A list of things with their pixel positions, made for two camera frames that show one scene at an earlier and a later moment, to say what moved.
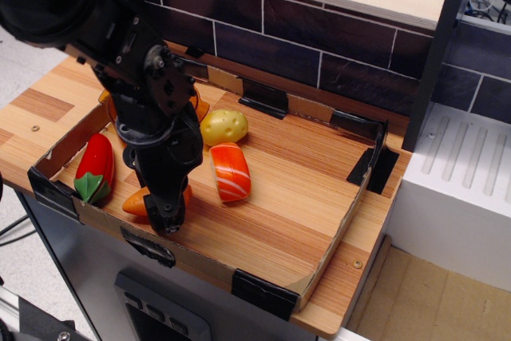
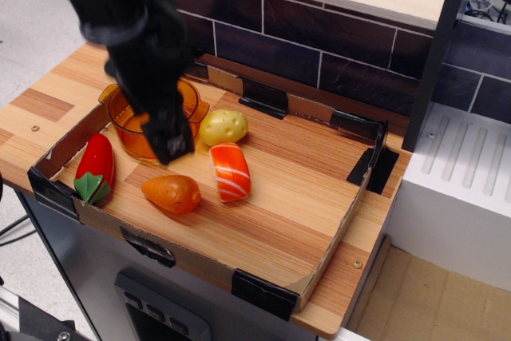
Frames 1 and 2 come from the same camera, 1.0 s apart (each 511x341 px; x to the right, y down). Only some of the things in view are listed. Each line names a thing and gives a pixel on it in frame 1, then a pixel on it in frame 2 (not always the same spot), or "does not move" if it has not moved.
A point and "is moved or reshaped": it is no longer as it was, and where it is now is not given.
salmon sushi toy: (231, 172) does not move
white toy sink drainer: (454, 203) does not move
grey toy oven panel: (153, 315) does not move
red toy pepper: (95, 168) does not move
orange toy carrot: (135, 204) is moved or reshaped
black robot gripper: (161, 136) -> (120, 4)
